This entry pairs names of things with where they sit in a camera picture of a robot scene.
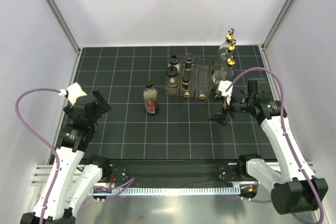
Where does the tall bottle dark sauce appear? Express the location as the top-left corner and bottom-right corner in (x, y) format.
(213, 55), (236, 89)

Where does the tall clear liquid bottle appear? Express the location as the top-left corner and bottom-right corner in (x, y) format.
(213, 39), (236, 77)

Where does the small spice bottle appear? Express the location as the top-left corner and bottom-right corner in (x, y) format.
(182, 74), (191, 92)
(184, 53), (194, 71)

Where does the short bottle brown sauce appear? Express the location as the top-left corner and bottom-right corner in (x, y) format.
(218, 28), (234, 53)

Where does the glass jar black lid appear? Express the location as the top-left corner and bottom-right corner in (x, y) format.
(165, 65), (179, 88)

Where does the white powder shaker jar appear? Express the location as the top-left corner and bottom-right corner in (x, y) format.
(168, 55), (181, 73)

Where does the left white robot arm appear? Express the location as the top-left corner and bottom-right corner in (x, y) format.
(20, 88), (111, 223)

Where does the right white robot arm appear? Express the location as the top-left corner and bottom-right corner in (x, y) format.
(210, 78), (328, 215)

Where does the clear acrylic organizer rack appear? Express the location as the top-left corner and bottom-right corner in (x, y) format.
(164, 56), (223, 100)

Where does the red label soy bottle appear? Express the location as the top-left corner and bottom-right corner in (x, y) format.
(143, 80), (159, 115)

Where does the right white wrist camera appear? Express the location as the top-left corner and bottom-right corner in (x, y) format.
(217, 80), (233, 104)

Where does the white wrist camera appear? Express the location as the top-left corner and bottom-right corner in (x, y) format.
(59, 82), (87, 105)
(217, 80), (233, 104)

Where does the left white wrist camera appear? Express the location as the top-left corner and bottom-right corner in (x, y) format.
(59, 82), (87, 105)

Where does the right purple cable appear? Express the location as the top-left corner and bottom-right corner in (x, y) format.
(225, 68), (325, 223)

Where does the purple cable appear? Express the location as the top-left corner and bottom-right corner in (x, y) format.
(225, 68), (325, 223)
(15, 88), (136, 224)

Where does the white slotted cable duct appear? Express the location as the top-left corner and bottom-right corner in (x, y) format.
(88, 185), (241, 197)

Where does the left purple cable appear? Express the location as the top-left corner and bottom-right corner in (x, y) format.
(15, 88), (136, 224)

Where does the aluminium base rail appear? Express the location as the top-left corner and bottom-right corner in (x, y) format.
(31, 161), (320, 187)

